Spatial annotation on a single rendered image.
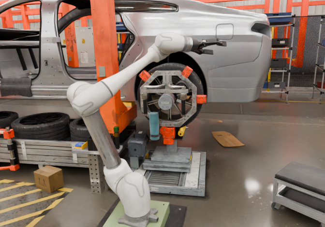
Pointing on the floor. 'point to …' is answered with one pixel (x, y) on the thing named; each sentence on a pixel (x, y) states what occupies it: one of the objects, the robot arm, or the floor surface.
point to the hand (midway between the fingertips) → (217, 48)
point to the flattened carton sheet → (226, 139)
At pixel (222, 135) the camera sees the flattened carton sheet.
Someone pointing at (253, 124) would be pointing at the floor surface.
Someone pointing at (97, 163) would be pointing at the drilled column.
